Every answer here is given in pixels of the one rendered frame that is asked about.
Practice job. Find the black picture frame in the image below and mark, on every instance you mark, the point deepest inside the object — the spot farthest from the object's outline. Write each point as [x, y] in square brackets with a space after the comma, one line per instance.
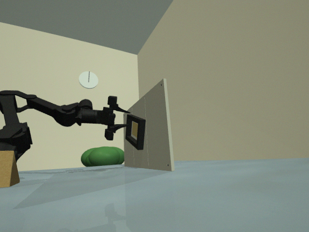
[135, 131]

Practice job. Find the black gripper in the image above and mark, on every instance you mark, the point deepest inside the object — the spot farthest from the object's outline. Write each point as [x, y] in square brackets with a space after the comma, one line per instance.
[109, 132]

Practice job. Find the grey flat panel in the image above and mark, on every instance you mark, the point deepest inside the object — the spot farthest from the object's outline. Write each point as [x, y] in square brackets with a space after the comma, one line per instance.
[157, 150]

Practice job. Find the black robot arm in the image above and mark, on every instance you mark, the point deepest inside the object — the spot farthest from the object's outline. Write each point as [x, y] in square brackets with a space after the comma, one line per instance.
[16, 136]

